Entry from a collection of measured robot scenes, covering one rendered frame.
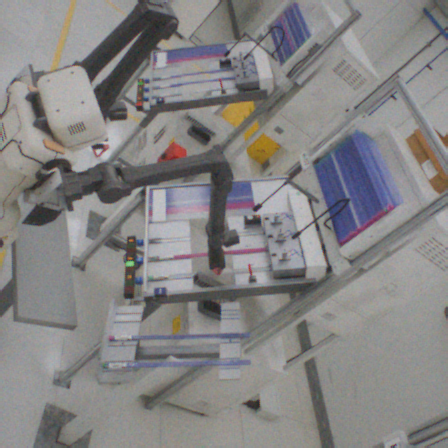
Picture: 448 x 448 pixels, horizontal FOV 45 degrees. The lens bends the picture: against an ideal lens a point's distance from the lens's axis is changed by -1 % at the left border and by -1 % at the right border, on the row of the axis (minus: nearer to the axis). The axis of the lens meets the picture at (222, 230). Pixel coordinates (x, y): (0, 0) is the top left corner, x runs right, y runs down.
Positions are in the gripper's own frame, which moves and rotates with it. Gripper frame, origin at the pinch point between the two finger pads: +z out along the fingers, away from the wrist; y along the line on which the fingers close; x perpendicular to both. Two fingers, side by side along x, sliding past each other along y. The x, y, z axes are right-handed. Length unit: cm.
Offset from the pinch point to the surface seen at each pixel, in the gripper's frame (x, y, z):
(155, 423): 41, -21, 91
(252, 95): -30, 135, 0
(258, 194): -23, 48, 2
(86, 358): 63, -15, 33
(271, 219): -25.8, 23.2, -5.0
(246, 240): -13.8, 17.8, 1.2
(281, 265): -26.3, -3.8, -4.4
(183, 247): 14.5, 16.6, 0.2
